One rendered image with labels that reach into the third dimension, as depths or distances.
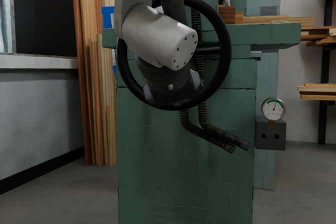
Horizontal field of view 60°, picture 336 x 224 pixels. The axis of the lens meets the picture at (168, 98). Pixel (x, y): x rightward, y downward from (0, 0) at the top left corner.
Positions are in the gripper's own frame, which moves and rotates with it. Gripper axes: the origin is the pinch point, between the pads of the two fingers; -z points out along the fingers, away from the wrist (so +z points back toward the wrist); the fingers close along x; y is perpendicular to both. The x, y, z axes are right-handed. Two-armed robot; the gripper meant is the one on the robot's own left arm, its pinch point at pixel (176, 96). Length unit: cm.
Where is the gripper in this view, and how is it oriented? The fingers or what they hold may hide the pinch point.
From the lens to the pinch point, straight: 64.9
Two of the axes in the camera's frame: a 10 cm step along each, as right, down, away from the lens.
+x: 9.6, -2.8, -0.6
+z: -1.8, -4.2, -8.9
